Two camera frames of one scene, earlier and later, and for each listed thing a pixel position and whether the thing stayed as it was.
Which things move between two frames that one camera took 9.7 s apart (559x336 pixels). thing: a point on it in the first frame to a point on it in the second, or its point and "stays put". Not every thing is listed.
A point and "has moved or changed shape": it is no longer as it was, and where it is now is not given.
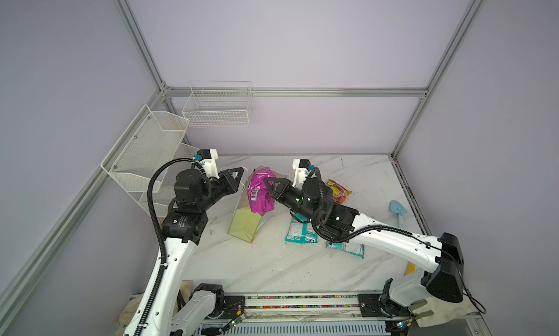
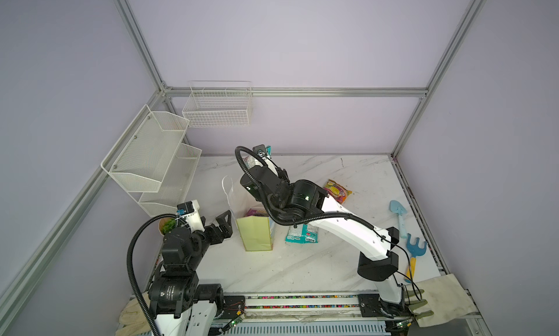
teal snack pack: x=300 y=233 stays put
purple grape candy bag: x=260 y=196 has moved or changed shape
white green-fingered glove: x=431 y=311 stays put
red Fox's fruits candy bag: x=339 y=193 stays put
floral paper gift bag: x=245 y=224 has moved or changed shape
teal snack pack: x=356 y=249 to x=250 y=161
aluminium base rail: x=310 y=315 stays put
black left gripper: x=231 y=185 to x=225 y=232
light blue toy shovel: x=397 y=207 stays put
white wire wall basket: x=218 y=103 stays put
